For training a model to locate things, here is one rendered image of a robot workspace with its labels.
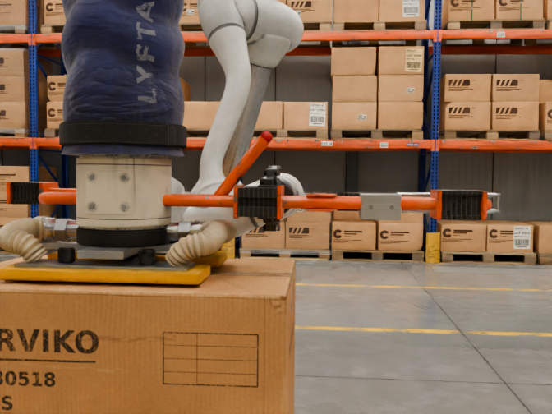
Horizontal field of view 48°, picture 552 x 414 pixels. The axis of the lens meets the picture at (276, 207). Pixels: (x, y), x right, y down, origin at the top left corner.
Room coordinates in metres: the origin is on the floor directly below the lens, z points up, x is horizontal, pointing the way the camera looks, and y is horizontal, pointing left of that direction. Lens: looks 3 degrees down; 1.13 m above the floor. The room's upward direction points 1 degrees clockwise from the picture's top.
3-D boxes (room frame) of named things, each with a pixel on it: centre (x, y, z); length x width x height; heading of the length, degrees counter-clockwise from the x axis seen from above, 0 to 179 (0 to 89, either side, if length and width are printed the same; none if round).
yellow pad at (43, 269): (1.03, 0.29, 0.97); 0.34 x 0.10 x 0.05; 86
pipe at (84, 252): (1.13, 0.28, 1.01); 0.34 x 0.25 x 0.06; 86
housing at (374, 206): (1.09, -0.18, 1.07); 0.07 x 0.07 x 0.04; 86
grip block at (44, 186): (1.41, 0.56, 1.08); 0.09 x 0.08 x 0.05; 176
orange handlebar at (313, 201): (1.23, 0.07, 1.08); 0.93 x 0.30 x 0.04; 86
